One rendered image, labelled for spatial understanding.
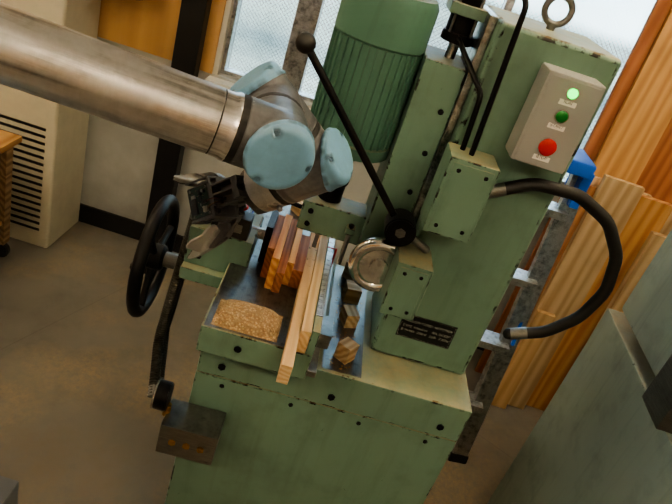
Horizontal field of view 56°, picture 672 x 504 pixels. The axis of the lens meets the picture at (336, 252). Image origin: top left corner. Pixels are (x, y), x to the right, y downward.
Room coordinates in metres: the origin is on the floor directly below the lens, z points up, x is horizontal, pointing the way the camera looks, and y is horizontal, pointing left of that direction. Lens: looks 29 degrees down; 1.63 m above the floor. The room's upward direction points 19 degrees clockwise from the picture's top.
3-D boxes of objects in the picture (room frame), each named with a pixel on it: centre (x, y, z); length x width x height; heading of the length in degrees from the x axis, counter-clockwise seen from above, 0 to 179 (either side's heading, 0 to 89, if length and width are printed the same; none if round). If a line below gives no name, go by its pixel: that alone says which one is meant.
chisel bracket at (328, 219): (1.23, 0.03, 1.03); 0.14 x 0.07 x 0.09; 95
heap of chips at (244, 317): (0.97, 0.12, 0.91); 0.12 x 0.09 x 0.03; 95
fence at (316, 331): (1.23, 0.01, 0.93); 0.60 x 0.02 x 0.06; 5
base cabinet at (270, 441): (1.25, -0.07, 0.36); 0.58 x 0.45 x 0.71; 95
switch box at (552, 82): (1.12, -0.28, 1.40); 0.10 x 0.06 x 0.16; 95
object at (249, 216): (1.20, 0.24, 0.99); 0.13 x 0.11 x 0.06; 5
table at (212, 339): (1.21, 0.16, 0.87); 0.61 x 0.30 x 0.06; 5
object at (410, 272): (1.09, -0.15, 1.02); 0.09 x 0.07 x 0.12; 5
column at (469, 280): (1.26, -0.24, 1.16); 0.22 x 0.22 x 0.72; 5
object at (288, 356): (1.11, 0.04, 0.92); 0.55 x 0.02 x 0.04; 5
